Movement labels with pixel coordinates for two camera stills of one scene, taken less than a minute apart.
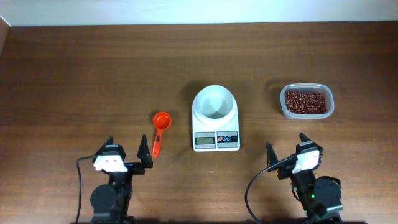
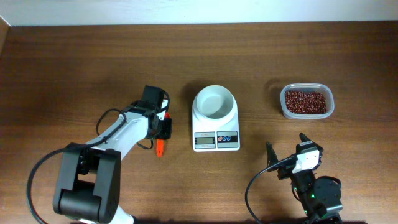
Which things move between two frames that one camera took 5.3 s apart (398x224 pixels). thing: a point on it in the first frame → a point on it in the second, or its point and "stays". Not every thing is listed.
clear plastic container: x=306 y=101 stays
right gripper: x=285 y=170 stays
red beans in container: x=301 y=102 stays
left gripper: x=145 y=158 → x=168 y=134
